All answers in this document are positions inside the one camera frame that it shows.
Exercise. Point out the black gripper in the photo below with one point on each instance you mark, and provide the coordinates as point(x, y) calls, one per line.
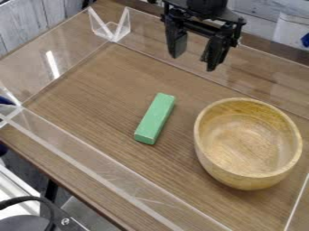
point(209, 18)

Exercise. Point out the green rectangular block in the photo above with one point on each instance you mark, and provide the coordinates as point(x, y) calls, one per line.
point(154, 119)

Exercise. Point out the light wooden bowl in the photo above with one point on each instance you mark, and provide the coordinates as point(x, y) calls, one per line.
point(248, 143)

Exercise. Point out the white container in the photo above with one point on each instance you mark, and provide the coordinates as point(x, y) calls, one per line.
point(291, 29)

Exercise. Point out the blue object at right edge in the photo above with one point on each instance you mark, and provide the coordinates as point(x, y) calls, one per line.
point(305, 40)

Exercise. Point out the black table leg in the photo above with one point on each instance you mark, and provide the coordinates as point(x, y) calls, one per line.
point(51, 191)

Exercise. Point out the grey metal bracket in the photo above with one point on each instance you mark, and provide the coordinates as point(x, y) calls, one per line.
point(61, 221)

